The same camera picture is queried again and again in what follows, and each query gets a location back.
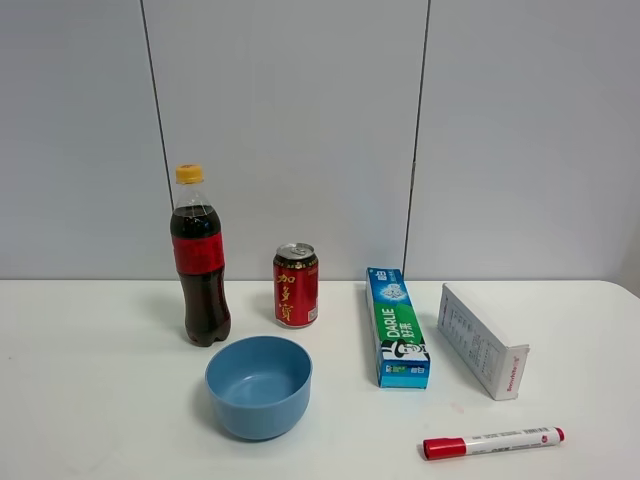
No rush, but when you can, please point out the red herbal tea can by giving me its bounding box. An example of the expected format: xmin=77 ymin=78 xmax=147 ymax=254
xmin=273 ymin=242 xmax=319 ymax=328

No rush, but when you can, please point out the cola bottle with yellow cap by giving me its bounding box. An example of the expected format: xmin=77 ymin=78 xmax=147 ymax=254
xmin=170 ymin=164 xmax=231 ymax=347

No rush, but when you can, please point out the Darlie toothpaste box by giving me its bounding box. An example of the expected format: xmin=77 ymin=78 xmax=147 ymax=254
xmin=366 ymin=267 xmax=431 ymax=389

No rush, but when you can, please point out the blue plastic bowl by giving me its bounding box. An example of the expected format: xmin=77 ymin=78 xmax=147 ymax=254
xmin=204 ymin=336 xmax=313 ymax=441

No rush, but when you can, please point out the white cardboard box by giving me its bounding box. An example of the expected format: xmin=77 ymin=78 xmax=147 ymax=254
xmin=437 ymin=282 xmax=530 ymax=401

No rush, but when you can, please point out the red whiteboard marker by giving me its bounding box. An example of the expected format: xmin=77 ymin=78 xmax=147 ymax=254
xmin=423 ymin=427 xmax=565 ymax=461

